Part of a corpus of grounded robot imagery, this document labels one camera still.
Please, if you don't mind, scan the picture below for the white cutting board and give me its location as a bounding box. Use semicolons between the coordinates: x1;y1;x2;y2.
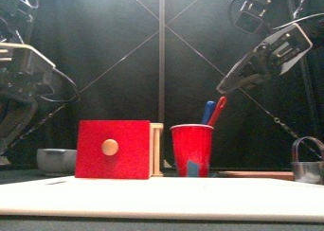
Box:
0;175;324;223

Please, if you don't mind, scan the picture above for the blue utensil handle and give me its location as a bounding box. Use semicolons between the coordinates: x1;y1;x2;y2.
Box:
200;100;217;126

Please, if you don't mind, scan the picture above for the metal cup with wire handle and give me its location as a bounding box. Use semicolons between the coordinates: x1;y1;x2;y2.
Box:
290;135;324;186

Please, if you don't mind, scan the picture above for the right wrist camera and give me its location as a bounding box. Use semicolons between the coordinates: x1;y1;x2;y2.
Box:
233;0;272;34

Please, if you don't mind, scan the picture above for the wooden box with red door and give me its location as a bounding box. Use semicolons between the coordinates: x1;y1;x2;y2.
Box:
74;119;165;181

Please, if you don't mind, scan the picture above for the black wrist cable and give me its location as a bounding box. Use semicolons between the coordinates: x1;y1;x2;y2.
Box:
228;0;271;25
38;67;82;104

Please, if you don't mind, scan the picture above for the red plastic cup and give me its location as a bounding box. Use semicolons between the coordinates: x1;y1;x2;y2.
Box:
171;123;216;178

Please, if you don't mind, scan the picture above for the brown wooden board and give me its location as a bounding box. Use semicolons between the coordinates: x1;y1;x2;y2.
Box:
219;170;296;181

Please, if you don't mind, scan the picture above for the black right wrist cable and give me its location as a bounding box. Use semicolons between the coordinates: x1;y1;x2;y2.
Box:
228;0;271;25

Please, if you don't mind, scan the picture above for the thin black stick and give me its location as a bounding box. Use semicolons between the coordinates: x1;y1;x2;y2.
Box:
43;180;70;187

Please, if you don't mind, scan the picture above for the grey vertical frame pole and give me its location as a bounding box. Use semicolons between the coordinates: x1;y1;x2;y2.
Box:
158;0;168;125

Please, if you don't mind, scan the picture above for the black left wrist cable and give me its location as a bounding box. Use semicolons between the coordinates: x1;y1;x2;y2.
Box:
38;67;82;104

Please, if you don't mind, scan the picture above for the red utensil handle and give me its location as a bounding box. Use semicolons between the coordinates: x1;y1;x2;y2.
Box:
207;96;229;128

